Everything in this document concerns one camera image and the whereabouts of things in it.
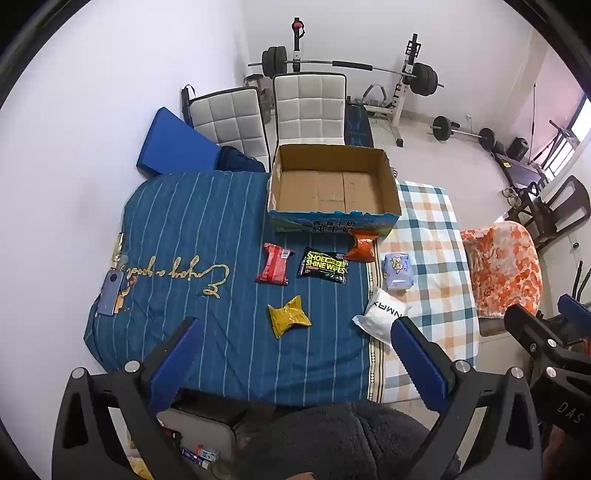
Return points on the dark blue cloth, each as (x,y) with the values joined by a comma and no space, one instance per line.
(238,159)

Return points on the black speaker box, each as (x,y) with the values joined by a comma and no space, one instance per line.
(517,148)

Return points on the black and blue weight bench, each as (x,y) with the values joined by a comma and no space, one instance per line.
(358,124)

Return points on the orange floral blanket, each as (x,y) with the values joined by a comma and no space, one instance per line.
(503,267)

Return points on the purple tissue pack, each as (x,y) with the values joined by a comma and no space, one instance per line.
(398,272)

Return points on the dark wooden chair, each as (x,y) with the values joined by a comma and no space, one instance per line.
(554,207)

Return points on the cardboard box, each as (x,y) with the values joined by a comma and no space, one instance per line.
(323,189)

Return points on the pair of white shoes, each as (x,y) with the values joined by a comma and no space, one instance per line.
(511,196)

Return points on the white quilted chair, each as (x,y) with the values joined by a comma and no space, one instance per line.
(231,122)
(309,108)

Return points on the white soft packet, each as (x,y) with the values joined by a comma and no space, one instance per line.
(383,316)

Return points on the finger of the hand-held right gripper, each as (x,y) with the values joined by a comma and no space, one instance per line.
(531,323)
(572,305)

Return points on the grey storage box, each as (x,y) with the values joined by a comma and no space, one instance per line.
(203,422)

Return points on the blue striped blanket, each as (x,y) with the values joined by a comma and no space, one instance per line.
(207,230)

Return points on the blue foam mat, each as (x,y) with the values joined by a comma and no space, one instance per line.
(175,143)

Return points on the long barbell with black plates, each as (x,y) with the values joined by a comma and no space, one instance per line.
(351,66)

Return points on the blue phone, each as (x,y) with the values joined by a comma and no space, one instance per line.
(110,293)

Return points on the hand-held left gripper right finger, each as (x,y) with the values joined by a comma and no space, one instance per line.
(422,364)

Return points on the red snack packet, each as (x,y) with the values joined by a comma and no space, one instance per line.
(274,265)

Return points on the plaid bed sheet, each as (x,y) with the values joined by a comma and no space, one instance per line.
(434,258)

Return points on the short barbell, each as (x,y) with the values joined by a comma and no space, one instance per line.
(461,134)

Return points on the black wipes packet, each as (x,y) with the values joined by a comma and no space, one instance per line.
(321,265)

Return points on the black treadmill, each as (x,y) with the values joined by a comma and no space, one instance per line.
(519,170)

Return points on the orange snack packet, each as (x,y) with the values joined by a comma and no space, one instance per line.
(361,249)

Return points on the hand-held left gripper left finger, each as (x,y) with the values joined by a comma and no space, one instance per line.
(178,360)

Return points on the white barbell rack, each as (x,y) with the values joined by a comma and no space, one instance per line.
(399,106)

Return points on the small colourful tube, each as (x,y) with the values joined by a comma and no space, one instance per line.
(198,454)

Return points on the yellow snack packet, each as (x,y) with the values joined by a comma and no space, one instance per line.
(288,318)

